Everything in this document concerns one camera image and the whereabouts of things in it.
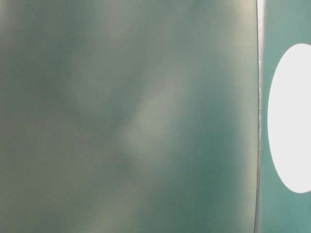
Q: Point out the white round bowl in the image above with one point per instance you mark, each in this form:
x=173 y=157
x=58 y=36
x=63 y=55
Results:
x=289 y=118

